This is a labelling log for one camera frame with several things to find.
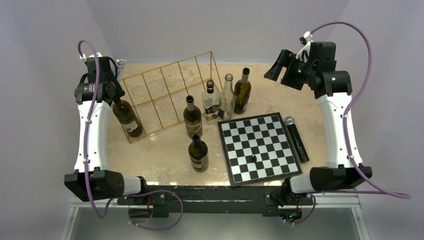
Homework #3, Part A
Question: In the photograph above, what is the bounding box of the dark green bottle silver neck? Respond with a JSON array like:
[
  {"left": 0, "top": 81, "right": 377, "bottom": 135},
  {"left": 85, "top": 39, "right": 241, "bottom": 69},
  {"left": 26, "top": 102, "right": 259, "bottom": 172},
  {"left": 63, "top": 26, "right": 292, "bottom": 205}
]
[{"left": 234, "top": 67, "right": 252, "bottom": 114}]

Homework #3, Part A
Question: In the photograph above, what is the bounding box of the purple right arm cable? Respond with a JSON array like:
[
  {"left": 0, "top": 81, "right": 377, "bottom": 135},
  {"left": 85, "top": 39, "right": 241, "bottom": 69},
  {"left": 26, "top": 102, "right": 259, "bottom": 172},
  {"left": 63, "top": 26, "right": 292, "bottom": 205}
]
[{"left": 309, "top": 21, "right": 412, "bottom": 200}]

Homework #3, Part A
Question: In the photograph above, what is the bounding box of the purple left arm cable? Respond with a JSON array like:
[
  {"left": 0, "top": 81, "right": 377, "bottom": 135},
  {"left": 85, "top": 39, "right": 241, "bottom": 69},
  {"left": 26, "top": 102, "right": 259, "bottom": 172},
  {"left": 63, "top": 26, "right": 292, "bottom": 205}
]
[{"left": 77, "top": 40, "right": 115, "bottom": 220}]

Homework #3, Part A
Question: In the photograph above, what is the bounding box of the black glitter microphone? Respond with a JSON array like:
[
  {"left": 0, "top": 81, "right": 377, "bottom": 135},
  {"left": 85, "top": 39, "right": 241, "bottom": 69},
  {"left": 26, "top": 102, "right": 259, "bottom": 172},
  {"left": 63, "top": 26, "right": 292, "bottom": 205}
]
[{"left": 284, "top": 116, "right": 310, "bottom": 164}]

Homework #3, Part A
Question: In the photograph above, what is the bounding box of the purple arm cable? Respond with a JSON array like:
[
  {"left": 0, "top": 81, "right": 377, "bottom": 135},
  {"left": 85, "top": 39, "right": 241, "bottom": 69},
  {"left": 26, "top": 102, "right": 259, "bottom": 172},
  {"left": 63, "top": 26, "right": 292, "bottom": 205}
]
[
  {"left": 77, "top": 40, "right": 115, "bottom": 220},
  {"left": 309, "top": 21, "right": 412, "bottom": 200}
]

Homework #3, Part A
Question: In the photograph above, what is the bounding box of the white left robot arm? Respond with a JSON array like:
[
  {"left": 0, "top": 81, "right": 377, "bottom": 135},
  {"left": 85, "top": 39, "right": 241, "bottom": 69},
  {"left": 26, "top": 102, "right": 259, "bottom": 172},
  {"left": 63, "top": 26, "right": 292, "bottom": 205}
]
[{"left": 64, "top": 55, "right": 149, "bottom": 205}]

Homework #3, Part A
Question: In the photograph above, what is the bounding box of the black white chessboard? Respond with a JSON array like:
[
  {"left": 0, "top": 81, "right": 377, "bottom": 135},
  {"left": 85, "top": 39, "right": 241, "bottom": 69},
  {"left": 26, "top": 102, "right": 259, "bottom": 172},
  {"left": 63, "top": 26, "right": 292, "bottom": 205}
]
[{"left": 218, "top": 112, "right": 303, "bottom": 187}]

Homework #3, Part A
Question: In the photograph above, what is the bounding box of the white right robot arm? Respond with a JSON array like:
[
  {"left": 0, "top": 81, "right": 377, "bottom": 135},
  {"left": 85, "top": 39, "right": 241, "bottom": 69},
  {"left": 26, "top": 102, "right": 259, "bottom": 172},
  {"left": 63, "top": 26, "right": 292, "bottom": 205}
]
[{"left": 264, "top": 49, "right": 373, "bottom": 204}]

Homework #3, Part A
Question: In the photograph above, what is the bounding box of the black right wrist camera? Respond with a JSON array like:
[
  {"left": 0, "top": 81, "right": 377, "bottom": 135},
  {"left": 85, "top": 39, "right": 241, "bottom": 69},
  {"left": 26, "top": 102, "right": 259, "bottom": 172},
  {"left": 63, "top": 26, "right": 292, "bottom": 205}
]
[{"left": 308, "top": 41, "right": 337, "bottom": 64}]

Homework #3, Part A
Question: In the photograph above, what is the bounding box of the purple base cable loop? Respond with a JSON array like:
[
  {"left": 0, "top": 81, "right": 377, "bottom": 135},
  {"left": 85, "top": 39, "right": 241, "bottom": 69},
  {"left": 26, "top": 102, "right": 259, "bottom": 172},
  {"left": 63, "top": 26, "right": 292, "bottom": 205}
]
[{"left": 127, "top": 189, "right": 184, "bottom": 232}]

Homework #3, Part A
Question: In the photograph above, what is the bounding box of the clear liquor bottle black cap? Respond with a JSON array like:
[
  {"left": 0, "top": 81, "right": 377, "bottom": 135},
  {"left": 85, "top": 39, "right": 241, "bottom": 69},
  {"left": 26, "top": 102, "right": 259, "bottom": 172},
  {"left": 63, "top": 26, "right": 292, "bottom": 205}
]
[{"left": 201, "top": 80, "right": 220, "bottom": 124}]

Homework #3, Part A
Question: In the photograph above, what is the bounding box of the green bottle white label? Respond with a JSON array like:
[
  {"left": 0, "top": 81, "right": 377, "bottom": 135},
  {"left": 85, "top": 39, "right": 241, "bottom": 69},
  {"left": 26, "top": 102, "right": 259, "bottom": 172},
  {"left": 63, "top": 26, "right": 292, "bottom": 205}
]
[{"left": 112, "top": 98, "right": 143, "bottom": 138}]

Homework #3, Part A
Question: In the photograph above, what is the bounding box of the gold wire wine rack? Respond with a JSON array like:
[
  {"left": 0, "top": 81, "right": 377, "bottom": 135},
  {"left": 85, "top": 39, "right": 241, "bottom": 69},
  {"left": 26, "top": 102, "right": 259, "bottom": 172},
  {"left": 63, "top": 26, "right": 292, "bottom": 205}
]
[{"left": 119, "top": 51, "right": 223, "bottom": 143}]

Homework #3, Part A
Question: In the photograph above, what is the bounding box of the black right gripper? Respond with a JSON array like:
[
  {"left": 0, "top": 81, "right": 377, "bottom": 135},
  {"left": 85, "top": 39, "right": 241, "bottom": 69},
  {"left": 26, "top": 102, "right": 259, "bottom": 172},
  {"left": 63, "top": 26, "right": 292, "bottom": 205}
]
[{"left": 264, "top": 48, "right": 317, "bottom": 91}]

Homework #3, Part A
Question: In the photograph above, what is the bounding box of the clear empty glass bottle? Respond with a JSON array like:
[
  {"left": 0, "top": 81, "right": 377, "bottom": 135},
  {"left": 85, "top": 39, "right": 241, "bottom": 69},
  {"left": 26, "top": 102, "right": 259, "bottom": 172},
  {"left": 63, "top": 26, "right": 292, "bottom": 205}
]
[{"left": 218, "top": 73, "right": 235, "bottom": 120}]

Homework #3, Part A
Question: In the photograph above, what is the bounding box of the dark green wine bottle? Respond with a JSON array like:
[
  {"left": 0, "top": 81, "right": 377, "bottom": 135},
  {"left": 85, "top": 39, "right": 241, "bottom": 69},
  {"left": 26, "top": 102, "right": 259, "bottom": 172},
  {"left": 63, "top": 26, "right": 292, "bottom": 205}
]
[{"left": 183, "top": 95, "right": 203, "bottom": 138}]

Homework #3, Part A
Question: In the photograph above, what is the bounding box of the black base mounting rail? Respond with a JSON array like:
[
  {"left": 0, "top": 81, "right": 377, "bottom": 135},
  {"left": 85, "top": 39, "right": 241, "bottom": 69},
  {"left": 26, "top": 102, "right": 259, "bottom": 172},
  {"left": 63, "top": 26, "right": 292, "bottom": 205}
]
[{"left": 117, "top": 185, "right": 313, "bottom": 218}]

